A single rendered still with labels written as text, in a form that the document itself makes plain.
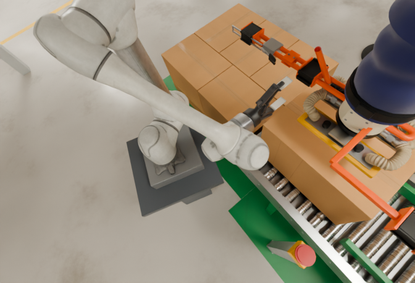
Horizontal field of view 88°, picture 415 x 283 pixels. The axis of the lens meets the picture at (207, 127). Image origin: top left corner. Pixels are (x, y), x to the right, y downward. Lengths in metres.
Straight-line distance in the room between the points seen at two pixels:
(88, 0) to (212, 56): 1.46
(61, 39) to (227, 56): 1.55
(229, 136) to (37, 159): 2.66
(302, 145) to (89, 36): 0.97
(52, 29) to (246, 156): 0.60
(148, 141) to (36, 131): 2.37
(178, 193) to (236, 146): 0.74
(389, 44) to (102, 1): 0.75
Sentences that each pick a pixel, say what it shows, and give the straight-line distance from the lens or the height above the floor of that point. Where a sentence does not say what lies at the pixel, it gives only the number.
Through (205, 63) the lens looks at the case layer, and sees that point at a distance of 2.03.
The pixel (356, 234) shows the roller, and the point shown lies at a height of 0.55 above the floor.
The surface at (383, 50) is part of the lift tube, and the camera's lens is 0.72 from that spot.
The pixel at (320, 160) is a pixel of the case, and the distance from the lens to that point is 1.15.
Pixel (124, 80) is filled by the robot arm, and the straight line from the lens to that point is 0.69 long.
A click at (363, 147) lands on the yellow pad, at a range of 0.99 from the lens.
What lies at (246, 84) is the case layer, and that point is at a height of 0.54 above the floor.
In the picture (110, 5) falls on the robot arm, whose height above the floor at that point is 1.64.
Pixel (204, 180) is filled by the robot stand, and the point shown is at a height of 0.75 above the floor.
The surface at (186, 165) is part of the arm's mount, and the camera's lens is 1.24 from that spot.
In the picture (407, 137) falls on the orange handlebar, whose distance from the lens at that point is 0.97.
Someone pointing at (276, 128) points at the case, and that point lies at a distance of 1.17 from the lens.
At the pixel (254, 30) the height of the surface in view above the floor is 1.26.
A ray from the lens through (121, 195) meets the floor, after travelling 2.31.
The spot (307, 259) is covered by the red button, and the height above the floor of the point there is 1.04.
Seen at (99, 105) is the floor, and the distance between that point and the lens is 2.93.
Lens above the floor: 1.98
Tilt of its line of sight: 61 degrees down
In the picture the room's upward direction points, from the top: 18 degrees counter-clockwise
